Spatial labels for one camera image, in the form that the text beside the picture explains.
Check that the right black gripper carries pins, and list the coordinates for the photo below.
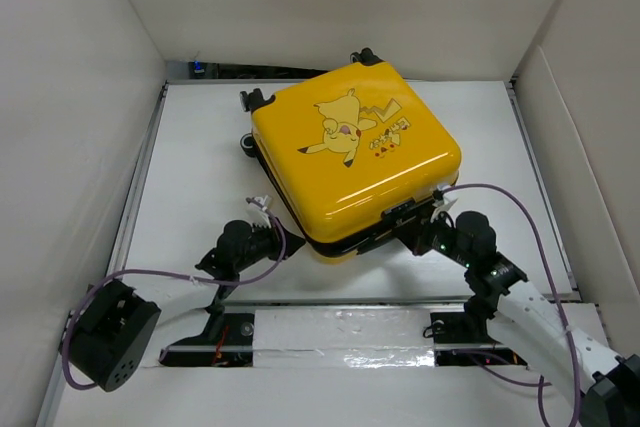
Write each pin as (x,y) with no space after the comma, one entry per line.
(421,244)

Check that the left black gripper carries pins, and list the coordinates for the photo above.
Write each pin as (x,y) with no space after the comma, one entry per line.
(274,237)

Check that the yellow Pikachu suitcase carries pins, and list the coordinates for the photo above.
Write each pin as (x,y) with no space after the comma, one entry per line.
(350,152)

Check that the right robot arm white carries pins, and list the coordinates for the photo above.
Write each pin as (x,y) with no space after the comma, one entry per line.
(507,308)

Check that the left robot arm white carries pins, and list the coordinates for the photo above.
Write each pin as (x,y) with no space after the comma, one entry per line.
(108,333)

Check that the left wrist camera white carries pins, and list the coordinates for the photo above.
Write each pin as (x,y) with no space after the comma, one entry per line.
(258,208)

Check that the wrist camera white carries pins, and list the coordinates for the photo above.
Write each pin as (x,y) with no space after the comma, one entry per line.
(443,201)
(258,208)

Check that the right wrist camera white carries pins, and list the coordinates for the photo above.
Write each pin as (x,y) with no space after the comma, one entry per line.
(443,201)

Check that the aluminium front rail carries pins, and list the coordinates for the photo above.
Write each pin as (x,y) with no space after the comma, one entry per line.
(289,328)

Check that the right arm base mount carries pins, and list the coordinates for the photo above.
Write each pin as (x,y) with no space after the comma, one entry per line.
(458,342)

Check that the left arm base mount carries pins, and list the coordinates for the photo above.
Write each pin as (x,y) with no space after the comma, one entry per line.
(225,342)

